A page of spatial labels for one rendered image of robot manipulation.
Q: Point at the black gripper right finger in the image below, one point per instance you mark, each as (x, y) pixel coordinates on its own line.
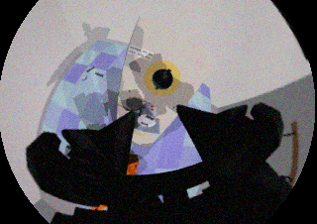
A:
(206, 129)

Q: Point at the beige rectangular panel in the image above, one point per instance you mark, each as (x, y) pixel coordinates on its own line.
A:
(162, 68)

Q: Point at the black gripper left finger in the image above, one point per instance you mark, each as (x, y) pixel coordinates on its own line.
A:
(112, 143)

